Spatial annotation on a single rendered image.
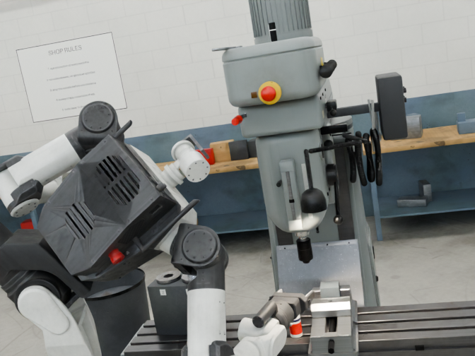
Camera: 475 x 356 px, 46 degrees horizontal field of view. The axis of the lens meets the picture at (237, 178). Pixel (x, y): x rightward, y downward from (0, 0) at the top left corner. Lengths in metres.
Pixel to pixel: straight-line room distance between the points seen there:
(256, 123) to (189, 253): 0.50
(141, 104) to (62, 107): 0.96
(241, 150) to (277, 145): 3.93
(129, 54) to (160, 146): 1.06
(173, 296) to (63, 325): 0.59
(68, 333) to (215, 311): 0.40
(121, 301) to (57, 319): 2.05
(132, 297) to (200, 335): 2.27
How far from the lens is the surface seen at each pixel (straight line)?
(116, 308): 3.53
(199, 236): 1.30
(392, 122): 1.94
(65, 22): 6.69
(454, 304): 2.03
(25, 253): 1.46
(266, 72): 1.51
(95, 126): 1.45
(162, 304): 2.02
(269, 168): 1.69
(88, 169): 1.32
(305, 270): 2.22
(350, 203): 2.17
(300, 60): 1.51
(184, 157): 1.42
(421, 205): 5.56
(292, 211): 1.67
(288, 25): 1.88
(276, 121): 1.62
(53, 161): 1.50
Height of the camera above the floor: 1.86
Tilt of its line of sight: 12 degrees down
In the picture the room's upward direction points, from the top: 10 degrees counter-clockwise
